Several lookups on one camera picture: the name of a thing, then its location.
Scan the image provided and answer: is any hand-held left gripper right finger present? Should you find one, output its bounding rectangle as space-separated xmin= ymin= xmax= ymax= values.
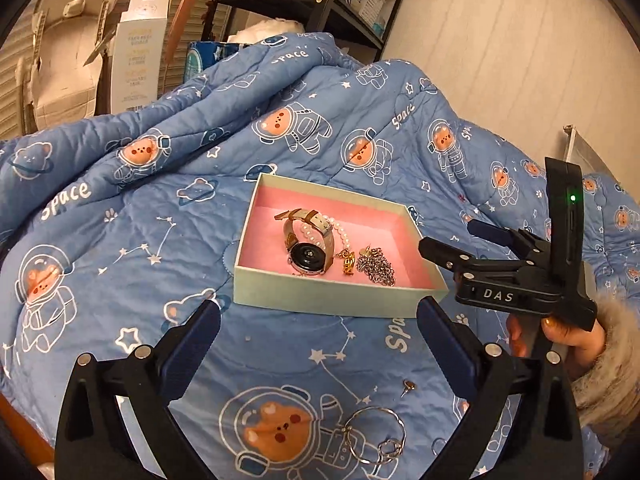
xmin=416 ymin=296 xmax=586 ymax=480

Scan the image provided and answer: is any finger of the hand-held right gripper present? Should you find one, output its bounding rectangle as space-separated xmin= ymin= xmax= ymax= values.
xmin=418 ymin=236 xmax=502 ymax=284
xmin=466 ymin=218 xmax=549 ymax=262

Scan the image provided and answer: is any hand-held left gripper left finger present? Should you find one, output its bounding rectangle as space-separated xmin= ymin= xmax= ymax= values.
xmin=54 ymin=300 xmax=236 ymax=480

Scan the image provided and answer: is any silver chain necklace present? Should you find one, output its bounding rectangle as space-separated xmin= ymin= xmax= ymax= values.
xmin=355 ymin=244 xmax=397 ymax=288

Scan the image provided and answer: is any mint green box pink lining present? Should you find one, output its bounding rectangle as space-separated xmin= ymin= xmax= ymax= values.
xmin=233 ymin=172 xmax=450 ymax=319

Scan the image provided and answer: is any white pearl bracelet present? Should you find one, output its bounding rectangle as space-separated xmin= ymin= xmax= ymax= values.
xmin=299 ymin=214 xmax=354 ymax=257

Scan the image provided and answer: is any metal key ring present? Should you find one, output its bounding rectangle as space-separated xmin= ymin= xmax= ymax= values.
xmin=342 ymin=405 xmax=404 ymax=466

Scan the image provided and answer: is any wristwatch with tan strap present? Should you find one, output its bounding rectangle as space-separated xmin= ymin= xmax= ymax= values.
xmin=273 ymin=208 xmax=334 ymax=279

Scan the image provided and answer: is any person's right forearm furry sleeve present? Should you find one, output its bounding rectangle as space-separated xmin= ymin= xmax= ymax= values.
xmin=569 ymin=294 xmax=640 ymax=454

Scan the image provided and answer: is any person's right hand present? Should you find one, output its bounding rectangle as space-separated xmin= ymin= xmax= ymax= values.
xmin=506 ymin=314 xmax=609 ymax=374

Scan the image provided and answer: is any blue astronaut bear printed blanket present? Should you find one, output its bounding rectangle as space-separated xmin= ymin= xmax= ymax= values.
xmin=0 ymin=31 xmax=640 ymax=480

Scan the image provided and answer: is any white plastic basket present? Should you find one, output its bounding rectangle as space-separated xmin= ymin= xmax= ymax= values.
xmin=344 ymin=0 xmax=387 ymax=24

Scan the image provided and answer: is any black metal shelf rack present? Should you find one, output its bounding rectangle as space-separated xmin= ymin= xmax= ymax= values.
xmin=199 ymin=0 xmax=409 ymax=62

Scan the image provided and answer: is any white plastic bag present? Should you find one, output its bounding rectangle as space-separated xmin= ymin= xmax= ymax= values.
xmin=226 ymin=18 xmax=307 ymax=44

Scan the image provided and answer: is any blue tissue pack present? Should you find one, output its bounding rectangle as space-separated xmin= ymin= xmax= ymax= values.
xmin=187 ymin=39 xmax=252 ymax=74

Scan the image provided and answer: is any tall white carton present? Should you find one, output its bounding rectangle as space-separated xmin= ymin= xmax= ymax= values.
xmin=110 ymin=0 xmax=170 ymax=112

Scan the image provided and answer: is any brown cardboard tag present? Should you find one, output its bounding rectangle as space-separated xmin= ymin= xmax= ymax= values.
xmin=84 ymin=29 xmax=117 ymax=64

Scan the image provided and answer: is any white baby high chair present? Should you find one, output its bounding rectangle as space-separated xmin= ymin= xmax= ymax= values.
xmin=14 ymin=0 xmax=124 ymax=132

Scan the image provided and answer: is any white mesh bed rail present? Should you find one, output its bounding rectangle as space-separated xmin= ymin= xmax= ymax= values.
xmin=561 ymin=123 xmax=602 ymax=172

